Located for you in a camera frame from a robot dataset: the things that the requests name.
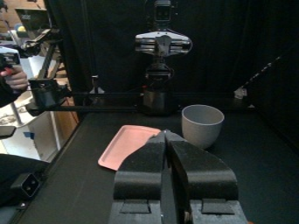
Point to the blue tape piece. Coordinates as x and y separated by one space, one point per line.
28 135

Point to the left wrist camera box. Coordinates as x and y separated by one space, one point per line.
162 13

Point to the wooden board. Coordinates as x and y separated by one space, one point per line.
68 119

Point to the vertical frame pole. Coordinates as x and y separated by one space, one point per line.
96 87

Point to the black cloth curtain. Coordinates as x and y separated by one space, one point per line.
276 102
116 43

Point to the black frame rail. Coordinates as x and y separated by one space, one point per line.
112 108

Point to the pink rectangular plate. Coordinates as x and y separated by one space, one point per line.
124 145

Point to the person's forearm black sleeve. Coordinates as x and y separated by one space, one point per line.
4 97

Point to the black box with two sockets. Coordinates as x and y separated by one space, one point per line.
28 185

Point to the grey speckled cup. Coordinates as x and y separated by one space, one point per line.
201 128

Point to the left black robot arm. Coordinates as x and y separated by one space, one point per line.
157 99

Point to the black chair armrest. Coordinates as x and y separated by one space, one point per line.
6 131

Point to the yellow ball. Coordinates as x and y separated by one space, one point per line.
21 29

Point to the person's hand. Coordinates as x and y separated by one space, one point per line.
14 78

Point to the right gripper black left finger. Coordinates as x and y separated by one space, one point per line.
137 180

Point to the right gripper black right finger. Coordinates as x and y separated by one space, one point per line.
205 180

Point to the white cabinet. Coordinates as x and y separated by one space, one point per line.
38 137

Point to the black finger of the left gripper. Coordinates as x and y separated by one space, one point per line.
158 46
165 46

